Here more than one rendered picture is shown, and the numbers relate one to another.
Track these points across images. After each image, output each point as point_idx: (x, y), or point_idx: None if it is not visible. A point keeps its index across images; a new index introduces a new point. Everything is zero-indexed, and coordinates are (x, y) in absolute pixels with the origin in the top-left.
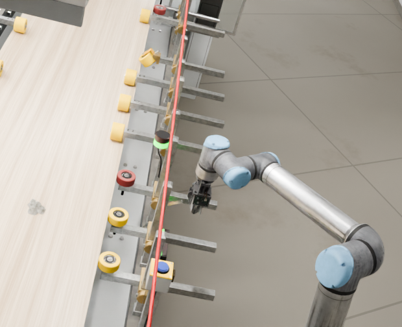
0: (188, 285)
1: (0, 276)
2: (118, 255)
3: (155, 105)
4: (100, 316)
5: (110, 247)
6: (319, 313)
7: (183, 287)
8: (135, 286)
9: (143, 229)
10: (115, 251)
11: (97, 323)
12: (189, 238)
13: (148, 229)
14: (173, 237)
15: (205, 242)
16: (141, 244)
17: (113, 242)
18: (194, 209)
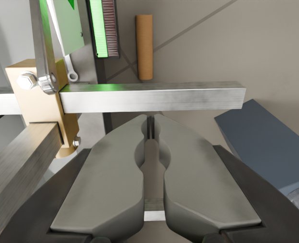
0: (161, 211)
1: None
2: (33, 38)
3: None
4: (58, 159)
5: (6, 18)
6: None
7: (151, 216)
8: (80, 143)
9: (9, 100)
10: (20, 27)
11: (59, 168)
12: (157, 95)
13: (22, 106)
14: (107, 107)
15: (208, 96)
16: (54, 36)
17: (4, 1)
18: (147, 139)
